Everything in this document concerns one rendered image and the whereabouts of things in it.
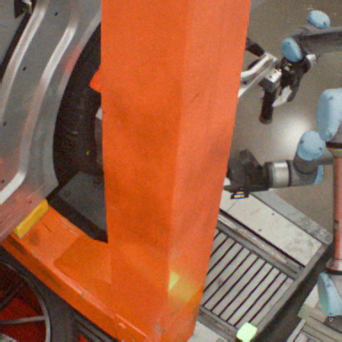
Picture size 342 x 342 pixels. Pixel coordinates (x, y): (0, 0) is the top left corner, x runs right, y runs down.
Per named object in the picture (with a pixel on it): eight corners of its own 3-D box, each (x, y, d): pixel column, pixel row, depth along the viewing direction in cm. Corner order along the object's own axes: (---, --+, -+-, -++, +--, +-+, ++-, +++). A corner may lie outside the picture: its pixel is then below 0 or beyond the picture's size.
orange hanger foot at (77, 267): (23, 205, 233) (10, 138, 204) (152, 305, 216) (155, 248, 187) (-9, 238, 225) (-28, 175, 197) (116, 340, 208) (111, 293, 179)
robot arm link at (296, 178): (320, 150, 208) (314, 166, 215) (285, 152, 207) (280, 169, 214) (326, 174, 204) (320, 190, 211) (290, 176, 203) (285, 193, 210)
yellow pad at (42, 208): (19, 183, 218) (16, 173, 214) (50, 209, 214) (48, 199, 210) (-11, 212, 212) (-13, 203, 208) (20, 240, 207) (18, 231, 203)
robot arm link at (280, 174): (289, 177, 203) (284, 152, 208) (273, 179, 203) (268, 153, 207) (285, 192, 209) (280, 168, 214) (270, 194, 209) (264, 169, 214)
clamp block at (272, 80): (255, 68, 218) (256, 56, 214) (280, 84, 215) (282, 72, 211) (245, 77, 216) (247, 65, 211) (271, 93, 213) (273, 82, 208)
